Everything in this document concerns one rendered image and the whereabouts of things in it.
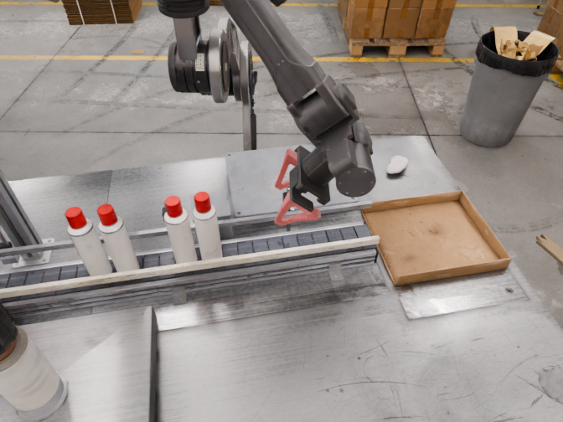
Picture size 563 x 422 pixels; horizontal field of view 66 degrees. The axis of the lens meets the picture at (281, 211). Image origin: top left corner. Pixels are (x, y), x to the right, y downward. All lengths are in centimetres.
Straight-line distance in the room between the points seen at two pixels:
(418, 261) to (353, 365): 34
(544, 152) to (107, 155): 282
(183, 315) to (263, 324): 19
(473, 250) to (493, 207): 149
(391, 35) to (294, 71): 350
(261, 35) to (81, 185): 96
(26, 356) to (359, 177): 60
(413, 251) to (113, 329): 75
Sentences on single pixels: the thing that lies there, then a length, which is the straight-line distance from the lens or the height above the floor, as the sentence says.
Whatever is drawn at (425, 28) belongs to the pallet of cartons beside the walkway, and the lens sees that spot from 416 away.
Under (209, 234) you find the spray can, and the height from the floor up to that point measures 99.
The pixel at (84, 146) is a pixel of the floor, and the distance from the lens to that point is 319.
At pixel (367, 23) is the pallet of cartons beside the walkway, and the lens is 403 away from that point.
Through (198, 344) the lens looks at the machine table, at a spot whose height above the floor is 83.
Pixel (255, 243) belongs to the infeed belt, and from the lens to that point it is 111.
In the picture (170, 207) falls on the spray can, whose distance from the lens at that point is 94.
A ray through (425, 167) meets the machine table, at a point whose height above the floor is 83.
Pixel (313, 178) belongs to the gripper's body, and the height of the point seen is 125.
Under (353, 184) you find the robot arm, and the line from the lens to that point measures 63.
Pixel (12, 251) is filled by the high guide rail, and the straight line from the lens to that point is 115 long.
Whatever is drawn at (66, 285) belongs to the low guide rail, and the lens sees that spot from 110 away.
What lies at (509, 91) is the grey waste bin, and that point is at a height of 42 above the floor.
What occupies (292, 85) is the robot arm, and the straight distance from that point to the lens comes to 64.
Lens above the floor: 171
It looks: 44 degrees down
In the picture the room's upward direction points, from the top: straight up
